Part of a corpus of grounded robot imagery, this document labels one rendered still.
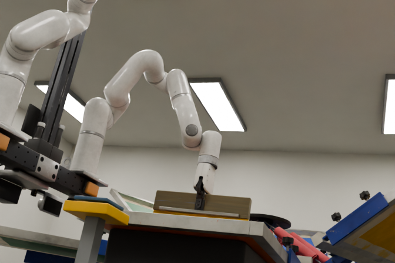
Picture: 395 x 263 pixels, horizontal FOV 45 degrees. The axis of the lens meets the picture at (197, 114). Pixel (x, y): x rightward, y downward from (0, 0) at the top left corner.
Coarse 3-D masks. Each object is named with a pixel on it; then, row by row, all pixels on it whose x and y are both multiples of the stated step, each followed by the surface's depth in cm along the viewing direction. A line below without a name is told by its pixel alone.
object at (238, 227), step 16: (112, 224) 146; (128, 224) 142; (144, 224) 139; (160, 224) 138; (176, 224) 136; (192, 224) 135; (208, 224) 133; (224, 224) 132; (240, 224) 130; (256, 224) 129; (256, 240) 134; (272, 240) 141; (272, 256) 156; (288, 256) 170
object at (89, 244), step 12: (72, 204) 122; (84, 204) 121; (96, 204) 120; (108, 204) 119; (84, 216) 125; (96, 216) 122; (108, 216) 120; (120, 216) 125; (84, 228) 123; (96, 228) 122; (84, 240) 121; (96, 240) 122; (84, 252) 120; (96, 252) 122
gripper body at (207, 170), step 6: (204, 162) 173; (198, 168) 172; (204, 168) 171; (210, 168) 172; (216, 168) 176; (198, 174) 170; (204, 174) 170; (210, 174) 172; (198, 180) 169; (204, 180) 169; (210, 180) 172; (204, 186) 168; (210, 186) 173; (210, 192) 174
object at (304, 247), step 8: (272, 224) 265; (272, 232) 254; (280, 232) 252; (280, 240) 283; (296, 240) 245; (304, 240) 257; (304, 248) 238; (312, 248) 249; (304, 256) 236; (312, 256) 233; (320, 256) 243
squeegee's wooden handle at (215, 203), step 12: (156, 192) 176; (168, 192) 175; (180, 192) 173; (156, 204) 174; (168, 204) 173; (180, 204) 171; (192, 204) 170; (204, 204) 168; (216, 204) 167; (228, 204) 166; (240, 204) 164; (240, 216) 163
